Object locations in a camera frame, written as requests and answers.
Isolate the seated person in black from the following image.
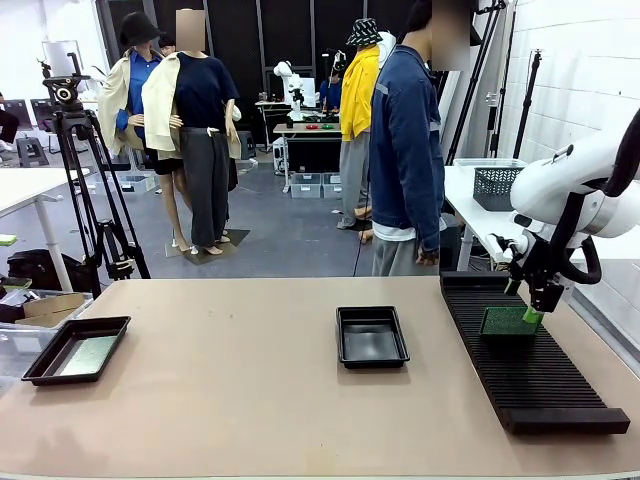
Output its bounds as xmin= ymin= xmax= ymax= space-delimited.
xmin=0 ymin=92 xmax=21 ymax=154

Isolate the white side table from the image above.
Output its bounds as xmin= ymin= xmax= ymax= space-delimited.
xmin=443 ymin=164 xmax=640 ymax=274

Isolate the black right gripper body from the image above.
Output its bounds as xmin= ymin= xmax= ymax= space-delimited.
xmin=514 ymin=239 xmax=569 ymax=292

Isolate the aluminium frame rail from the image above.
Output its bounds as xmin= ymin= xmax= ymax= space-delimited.
xmin=569 ymin=259 xmax=640 ymax=372

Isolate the mannequin with navy top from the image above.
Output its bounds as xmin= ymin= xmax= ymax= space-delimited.
xmin=142 ymin=8 xmax=245 ymax=257

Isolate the cardboard box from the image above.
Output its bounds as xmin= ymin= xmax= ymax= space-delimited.
xmin=14 ymin=292 xmax=94 ymax=329

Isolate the black step stool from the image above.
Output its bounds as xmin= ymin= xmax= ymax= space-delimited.
xmin=14 ymin=136 xmax=50 ymax=169

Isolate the black camera tripod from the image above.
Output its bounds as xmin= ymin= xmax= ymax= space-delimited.
xmin=37 ymin=52 xmax=152 ymax=297

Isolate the background person in blue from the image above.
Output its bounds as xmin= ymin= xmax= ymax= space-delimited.
xmin=319 ymin=49 xmax=347 ymax=115

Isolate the green perforated circuit board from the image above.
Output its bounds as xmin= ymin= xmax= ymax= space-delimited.
xmin=479 ymin=306 xmax=544 ymax=339
xmin=58 ymin=335 xmax=120 ymax=377

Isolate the black ESD tray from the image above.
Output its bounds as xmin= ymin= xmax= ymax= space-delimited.
xmin=21 ymin=315 xmax=132 ymax=387
xmin=336 ymin=305 xmax=411 ymax=370

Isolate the mannequin with black hat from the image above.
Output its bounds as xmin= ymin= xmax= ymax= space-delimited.
xmin=97 ymin=10 xmax=174 ymax=176

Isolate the dark floor mat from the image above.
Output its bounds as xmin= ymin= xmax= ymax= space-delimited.
xmin=164 ymin=228 xmax=251 ymax=265

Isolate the mannequin with yellow jacket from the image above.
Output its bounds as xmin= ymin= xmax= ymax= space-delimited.
xmin=337 ymin=18 xmax=397 ymax=232

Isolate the person's right forearm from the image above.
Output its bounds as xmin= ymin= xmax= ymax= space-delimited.
xmin=412 ymin=189 xmax=444 ymax=251

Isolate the black slanted light stand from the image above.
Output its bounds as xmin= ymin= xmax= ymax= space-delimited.
xmin=444 ymin=0 xmax=519 ymax=166

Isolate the black slotted board rack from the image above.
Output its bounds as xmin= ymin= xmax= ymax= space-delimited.
xmin=438 ymin=270 xmax=632 ymax=436

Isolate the person in denim jacket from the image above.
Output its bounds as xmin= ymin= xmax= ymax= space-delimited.
xmin=368 ymin=0 xmax=481 ymax=278

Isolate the grey stool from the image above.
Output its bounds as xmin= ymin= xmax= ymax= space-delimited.
xmin=236 ymin=130 xmax=258 ymax=161

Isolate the background work table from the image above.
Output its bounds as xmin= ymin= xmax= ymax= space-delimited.
xmin=272 ymin=122 xmax=346 ymax=195

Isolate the grey woven plastic basket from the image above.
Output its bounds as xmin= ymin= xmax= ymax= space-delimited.
xmin=472 ymin=167 xmax=526 ymax=212

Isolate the clear plastic storage bin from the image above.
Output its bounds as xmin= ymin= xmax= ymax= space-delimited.
xmin=0 ymin=288 xmax=97 ymax=382

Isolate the black bag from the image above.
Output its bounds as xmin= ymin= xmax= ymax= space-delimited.
xmin=6 ymin=248 xmax=94 ymax=292

